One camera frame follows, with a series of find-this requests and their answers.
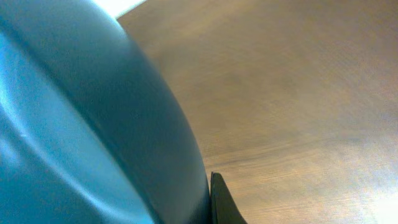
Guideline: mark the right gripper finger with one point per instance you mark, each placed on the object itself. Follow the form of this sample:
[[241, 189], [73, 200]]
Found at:
[[223, 207]]

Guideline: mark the blue bowl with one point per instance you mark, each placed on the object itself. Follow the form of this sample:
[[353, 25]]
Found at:
[[90, 131]]

